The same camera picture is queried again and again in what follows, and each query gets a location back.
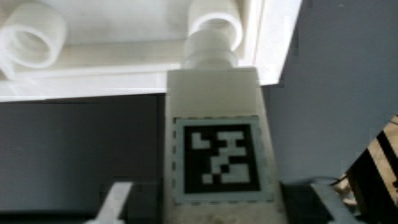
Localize white square tabletop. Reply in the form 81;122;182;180
0;0;301;102

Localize AprilTag marker sheet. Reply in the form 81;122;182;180
346;114;398;224

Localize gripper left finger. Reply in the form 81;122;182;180
83;182;133;224

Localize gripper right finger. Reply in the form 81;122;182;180
310;184;362;224

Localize white table leg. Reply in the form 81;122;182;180
163;30;287;224

